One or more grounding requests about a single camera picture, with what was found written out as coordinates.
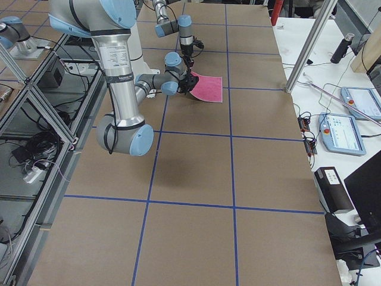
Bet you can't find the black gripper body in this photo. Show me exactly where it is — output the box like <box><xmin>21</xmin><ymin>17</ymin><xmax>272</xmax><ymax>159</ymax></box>
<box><xmin>180</xmin><ymin>44</ymin><xmax>193</xmax><ymax>60</ymax></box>
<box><xmin>177</xmin><ymin>74</ymin><xmax>199</xmax><ymax>94</ymax></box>

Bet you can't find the pink and grey towel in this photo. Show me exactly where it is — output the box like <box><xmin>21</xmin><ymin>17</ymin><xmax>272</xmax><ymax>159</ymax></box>
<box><xmin>190</xmin><ymin>72</ymin><xmax>223</xmax><ymax>103</ymax></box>

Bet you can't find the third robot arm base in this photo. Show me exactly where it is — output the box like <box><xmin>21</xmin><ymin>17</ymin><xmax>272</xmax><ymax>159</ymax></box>
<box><xmin>1</xmin><ymin>16</ymin><xmax>50</xmax><ymax>60</ymax></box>

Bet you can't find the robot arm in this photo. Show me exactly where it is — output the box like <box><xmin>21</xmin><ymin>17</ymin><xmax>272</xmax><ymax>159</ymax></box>
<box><xmin>152</xmin><ymin>0</ymin><xmax>196</xmax><ymax>73</ymax></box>
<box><xmin>49</xmin><ymin>1</ymin><xmax>199</xmax><ymax>156</ymax></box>

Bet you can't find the red cylinder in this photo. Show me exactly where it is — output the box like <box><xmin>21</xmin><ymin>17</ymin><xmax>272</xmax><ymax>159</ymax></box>
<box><xmin>271</xmin><ymin>0</ymin><xmax>283</xmax><ymax>26</ymax></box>

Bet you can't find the reacher grabber stick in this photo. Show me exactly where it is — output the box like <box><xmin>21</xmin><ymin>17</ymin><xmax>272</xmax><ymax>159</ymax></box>
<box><xmin>299</xmin><ymin>72</ymin><xmax>380</xmax><ymax>126</ymax></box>

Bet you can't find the small circuit board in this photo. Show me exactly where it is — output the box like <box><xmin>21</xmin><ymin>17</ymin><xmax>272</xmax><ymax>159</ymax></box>
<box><xmin>298</xmin><ymin>116</ymin><xmax>317</xmax><ymax>157</ymax></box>

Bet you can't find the black water bottle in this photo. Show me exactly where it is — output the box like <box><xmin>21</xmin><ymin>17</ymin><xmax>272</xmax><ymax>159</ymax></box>
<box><xmin>330</xmin><ymin>33</ymin><xmax>355</xmax><ymax>64</ymax></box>

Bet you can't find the near blue teach pendant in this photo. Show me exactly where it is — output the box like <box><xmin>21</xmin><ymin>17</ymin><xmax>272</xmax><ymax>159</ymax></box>
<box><xmin>318</xmin><ymin>113</ymin><xmax>366</xmax><ymax>156</ymax></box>

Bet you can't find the blue teach pendant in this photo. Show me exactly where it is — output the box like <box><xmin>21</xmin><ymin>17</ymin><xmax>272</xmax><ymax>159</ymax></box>
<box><xmin>318</xmin><ymin>113</ymin><xmax>366</xmax><ymax>156</ymax></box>
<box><xmin>341</xmin><ymin>87</ymin><xmax>380</xmax><ymax>122</ymax></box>

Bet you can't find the white power strip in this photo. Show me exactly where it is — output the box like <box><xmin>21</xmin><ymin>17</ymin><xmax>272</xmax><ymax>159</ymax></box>
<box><xmin>23</xmin><ymin>166</ymin><xmax>43</xmax><ymax>184</ymax></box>

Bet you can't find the far blue teach pendant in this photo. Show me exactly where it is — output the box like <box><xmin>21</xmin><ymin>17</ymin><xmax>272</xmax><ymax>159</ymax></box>
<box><xmin>341</xmin><ymin>87</ymin><xmax>380</xmax><ymax>122</ymax></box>

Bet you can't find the black box with label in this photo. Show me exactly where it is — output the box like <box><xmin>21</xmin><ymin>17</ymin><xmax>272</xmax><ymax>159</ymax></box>
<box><xmin>314</xmin><ymin>167</ymin><xmax>354</xmax><ymax>215</ymax></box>

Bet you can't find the black monitor with stand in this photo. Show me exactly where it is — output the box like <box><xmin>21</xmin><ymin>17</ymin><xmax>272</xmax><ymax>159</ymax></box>
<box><xmin>325</xmin><ymin>153</ymin><xmax>380</xmax><ymax>270</ymax></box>

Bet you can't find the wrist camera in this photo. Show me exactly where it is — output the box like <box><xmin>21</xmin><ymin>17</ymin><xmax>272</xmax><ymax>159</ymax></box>
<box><xmin>192</xmin><ymin>40</ymin><xmax>204</xmax><ymax>49</ymax></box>

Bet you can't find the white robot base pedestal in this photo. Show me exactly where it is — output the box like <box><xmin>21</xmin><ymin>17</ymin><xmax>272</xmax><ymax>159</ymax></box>
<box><xmin>127</xmin><ymin>23</ymin><xmax>160</xmax><ymax>76</ymax></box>

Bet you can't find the aluminium frame rail structure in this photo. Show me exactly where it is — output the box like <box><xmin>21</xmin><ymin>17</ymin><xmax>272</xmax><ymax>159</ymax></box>
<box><xmin>1</xmin><ymin>27</ymin><xmax>106</xmax><ymax>285</ymax></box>

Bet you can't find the aluminium frame post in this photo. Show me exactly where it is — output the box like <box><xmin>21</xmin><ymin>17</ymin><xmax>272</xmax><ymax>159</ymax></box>
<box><xmin>285</xmin><ymin>0</ymin><xmax>338</xmax><ymax>94</ymax></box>

